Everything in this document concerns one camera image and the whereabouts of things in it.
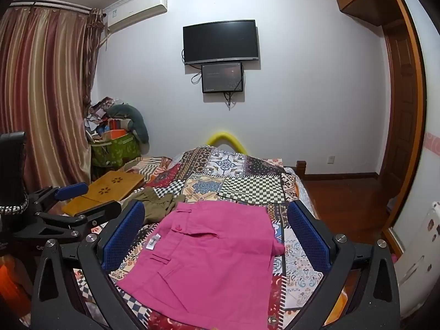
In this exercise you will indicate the olive green pants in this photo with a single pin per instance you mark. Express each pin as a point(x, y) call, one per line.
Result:
point(154, 206)

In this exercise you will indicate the pile of papers and bags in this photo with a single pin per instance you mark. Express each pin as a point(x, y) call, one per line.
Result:
point(96, 117)

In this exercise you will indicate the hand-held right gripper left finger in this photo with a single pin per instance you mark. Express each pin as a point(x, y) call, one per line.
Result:
point(122, 237)

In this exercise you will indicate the white plastic appliance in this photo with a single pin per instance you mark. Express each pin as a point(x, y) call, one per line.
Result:
point(419, 264)

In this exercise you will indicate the white wall socket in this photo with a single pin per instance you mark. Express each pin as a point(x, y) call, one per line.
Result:
point(330, 160)

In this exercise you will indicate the wooden folding lap tray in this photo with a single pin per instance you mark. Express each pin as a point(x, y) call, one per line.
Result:
point(103, 185)

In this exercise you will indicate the brown wooden door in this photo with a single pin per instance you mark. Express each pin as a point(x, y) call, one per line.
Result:
point(402, 110)

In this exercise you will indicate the white air conditioner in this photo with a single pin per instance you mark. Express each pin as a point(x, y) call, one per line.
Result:
point(137, 8)

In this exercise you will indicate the pink pants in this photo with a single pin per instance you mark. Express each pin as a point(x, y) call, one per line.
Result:
point(213, 264)

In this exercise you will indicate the curtain rail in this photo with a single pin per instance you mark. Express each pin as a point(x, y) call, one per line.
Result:
point(51, 4)

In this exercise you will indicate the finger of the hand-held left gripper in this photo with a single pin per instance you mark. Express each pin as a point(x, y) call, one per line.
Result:
point(103, 212)
point(70, 191)

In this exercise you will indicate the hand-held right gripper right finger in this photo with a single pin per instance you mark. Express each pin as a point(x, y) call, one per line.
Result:
point(307, 237)

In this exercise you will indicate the black wall television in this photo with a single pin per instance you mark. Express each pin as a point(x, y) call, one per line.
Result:
point(220, 41)

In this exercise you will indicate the striped bedsheet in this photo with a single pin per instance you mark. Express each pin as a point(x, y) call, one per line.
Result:
point(154, 166)

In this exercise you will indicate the green storage box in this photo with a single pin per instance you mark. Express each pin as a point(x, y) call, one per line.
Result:
point(117, 151)

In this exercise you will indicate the dark wooden bed frame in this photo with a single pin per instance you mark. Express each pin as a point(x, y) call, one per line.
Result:
point(301, 168)

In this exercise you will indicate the yellow foam tube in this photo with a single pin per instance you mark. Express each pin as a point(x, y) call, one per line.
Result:
point(224, 135)

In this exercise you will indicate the patchwork printed blanket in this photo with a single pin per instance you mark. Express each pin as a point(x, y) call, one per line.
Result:
point(247, 185)

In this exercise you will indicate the orange cardboard box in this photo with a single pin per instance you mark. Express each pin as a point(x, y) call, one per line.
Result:
point(115, 134)

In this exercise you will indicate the person's orange clothing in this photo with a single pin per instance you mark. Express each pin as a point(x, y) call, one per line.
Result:
point(12, 282)

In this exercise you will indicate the striped brown curtain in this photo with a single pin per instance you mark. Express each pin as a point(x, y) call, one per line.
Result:
point(44, 92)

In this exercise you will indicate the small black wall monitor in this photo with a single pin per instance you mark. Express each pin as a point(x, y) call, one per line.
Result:
point(222, 77)

